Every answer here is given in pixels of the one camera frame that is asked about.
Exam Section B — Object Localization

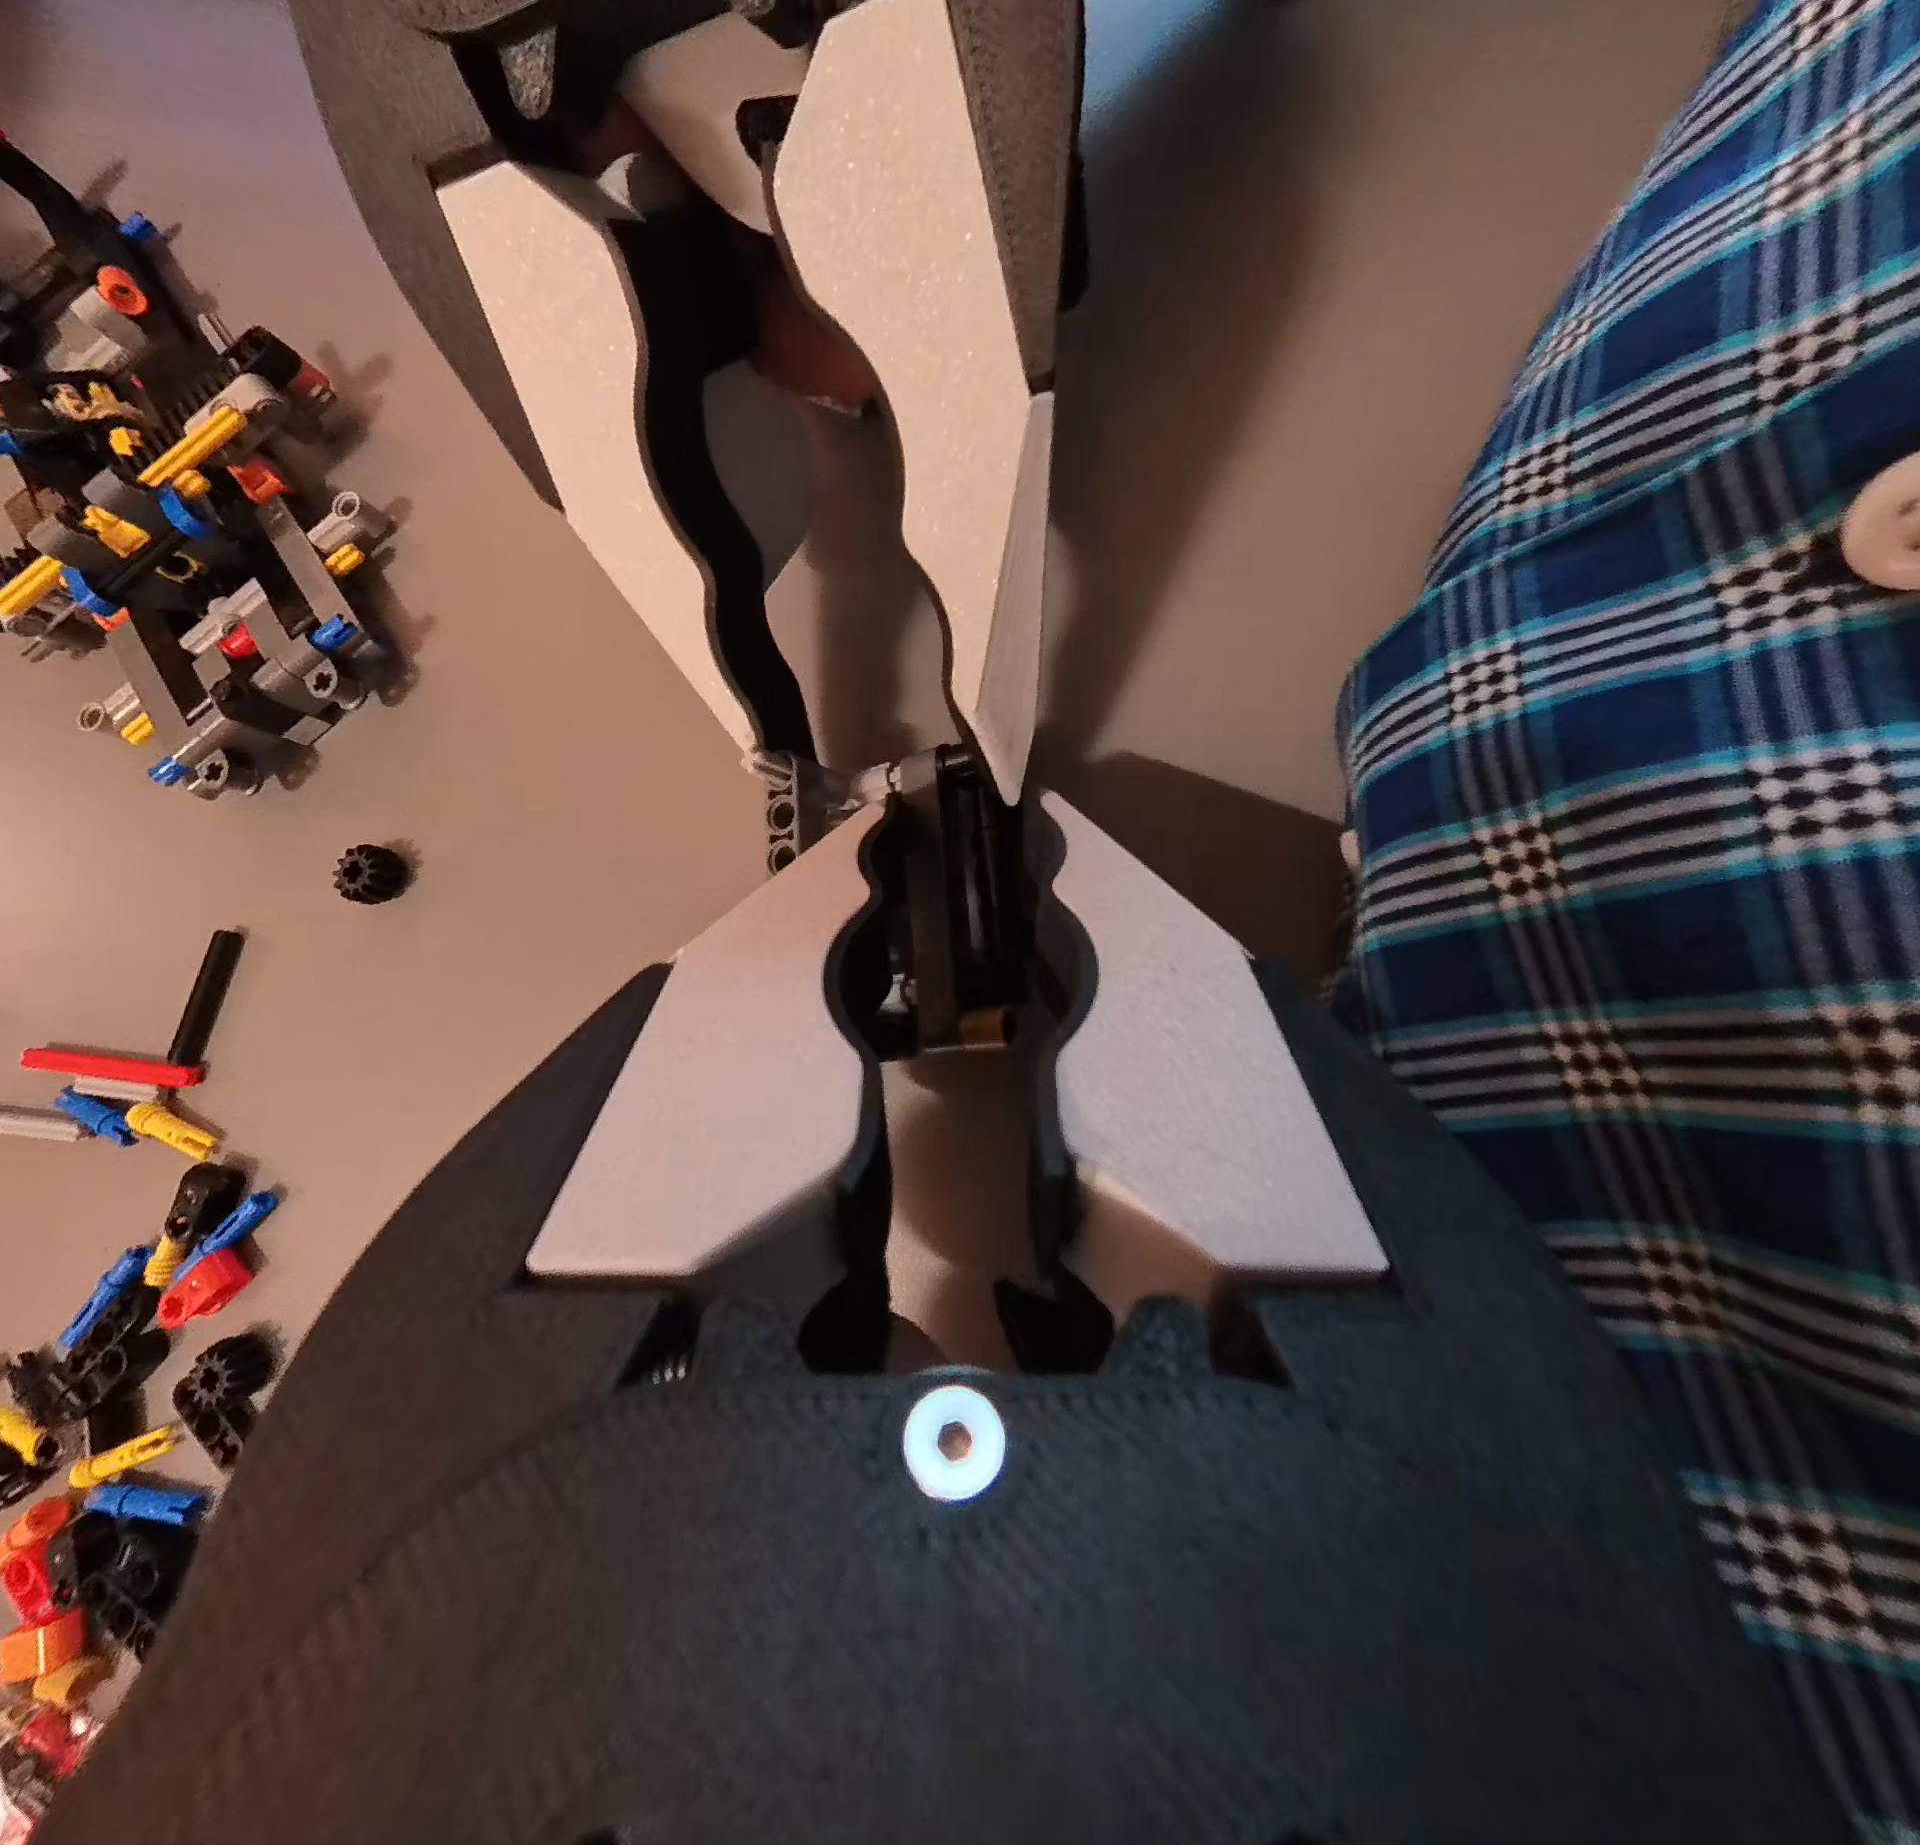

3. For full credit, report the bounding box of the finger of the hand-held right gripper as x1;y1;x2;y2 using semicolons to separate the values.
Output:
434;147;825;770
764;0;1066;810

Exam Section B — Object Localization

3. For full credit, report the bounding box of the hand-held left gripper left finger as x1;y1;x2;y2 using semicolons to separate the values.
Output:
524;801;902;1374

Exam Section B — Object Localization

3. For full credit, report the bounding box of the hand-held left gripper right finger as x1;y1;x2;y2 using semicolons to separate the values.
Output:
1021;787;1393;1374

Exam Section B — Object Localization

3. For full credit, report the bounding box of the grey lego engine assembly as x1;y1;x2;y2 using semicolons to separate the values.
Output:
745;742;1040;1054

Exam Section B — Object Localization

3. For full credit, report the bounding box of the pile of lego pieces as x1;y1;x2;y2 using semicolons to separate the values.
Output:
0;1095;287;1712

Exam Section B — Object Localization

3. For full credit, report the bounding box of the large lego chassis assembly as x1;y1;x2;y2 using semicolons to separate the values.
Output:
0;136;413;798

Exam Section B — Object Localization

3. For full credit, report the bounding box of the black lego axle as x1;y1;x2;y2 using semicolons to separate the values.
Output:
165;927;247;1068

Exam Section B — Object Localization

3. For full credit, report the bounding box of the red lego axle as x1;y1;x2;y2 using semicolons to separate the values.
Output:
21;1042;205;1088

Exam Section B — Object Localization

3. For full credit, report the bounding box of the plastic bag with lego pieces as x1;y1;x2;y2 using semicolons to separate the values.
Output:
0;1681;137;1845

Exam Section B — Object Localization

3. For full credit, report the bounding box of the person's right hand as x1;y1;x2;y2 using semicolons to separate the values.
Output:
751;261;890;409

